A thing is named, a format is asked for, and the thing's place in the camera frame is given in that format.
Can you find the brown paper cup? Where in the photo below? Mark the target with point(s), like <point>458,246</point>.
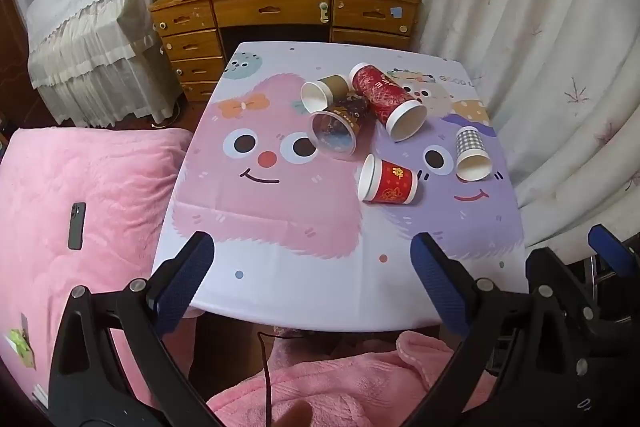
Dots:
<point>332,86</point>

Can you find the white floral curtain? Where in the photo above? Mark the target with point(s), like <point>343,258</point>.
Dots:
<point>540,57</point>

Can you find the green paper scrap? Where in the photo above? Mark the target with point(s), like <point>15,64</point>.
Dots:
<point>20,347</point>

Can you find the clear dark patterned plastic cup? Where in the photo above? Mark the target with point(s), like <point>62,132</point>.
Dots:
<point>350,113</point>

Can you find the tall red paper cup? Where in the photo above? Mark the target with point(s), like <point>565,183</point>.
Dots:
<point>382,99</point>

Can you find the pink fleece robe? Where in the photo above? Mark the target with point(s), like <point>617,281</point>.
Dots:
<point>350,387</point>

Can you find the cartoon printed tablecloth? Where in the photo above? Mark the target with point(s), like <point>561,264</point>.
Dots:
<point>300,222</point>

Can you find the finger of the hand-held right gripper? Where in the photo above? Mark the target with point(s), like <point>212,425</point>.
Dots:
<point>565,277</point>
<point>612,249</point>

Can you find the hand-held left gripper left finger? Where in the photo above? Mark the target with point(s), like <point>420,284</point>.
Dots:
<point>182,279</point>

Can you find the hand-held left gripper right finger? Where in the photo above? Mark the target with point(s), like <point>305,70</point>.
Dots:
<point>442,289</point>

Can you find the short red paper cup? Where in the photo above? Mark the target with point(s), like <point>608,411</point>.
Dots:
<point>395,182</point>

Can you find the white lace covered furniture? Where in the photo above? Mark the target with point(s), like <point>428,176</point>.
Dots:
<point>90,32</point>

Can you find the checkered paper cup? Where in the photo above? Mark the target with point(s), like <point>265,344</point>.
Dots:
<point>470,144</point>

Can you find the black smartphone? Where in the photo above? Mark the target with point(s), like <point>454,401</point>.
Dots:
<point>76,227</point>

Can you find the pink fluffy blanket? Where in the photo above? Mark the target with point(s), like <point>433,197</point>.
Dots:
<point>40,187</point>

